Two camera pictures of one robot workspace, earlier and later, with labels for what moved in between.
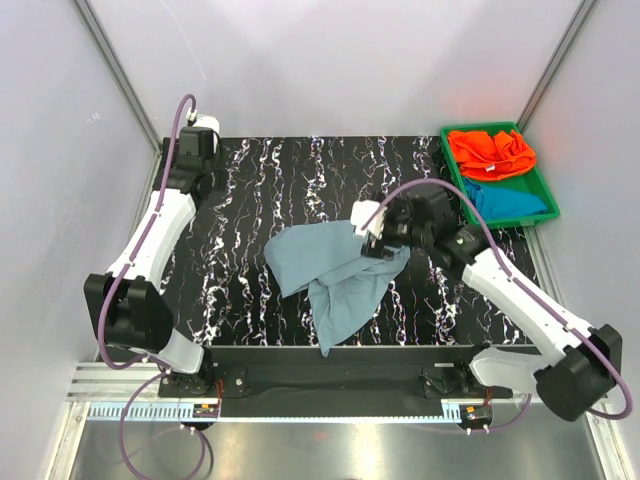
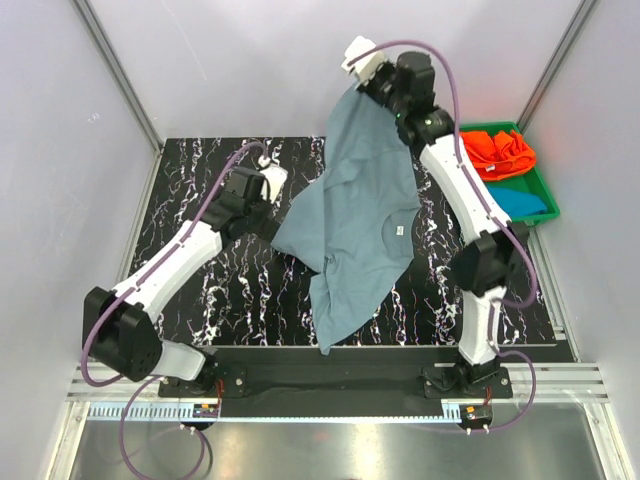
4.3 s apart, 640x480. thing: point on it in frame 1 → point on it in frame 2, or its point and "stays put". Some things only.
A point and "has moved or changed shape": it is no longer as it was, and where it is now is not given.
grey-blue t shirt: (345, 286) has moved or changed shape
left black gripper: (216, 162) → (266, 228)
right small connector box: (475, 416) stays put
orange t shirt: (483, 156) stays put
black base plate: (336, 381) stays put
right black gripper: (375, 246) → (384, 68)
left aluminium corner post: (121, 74) stays put
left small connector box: (205, 411) stays put
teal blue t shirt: (490, 202) stays put
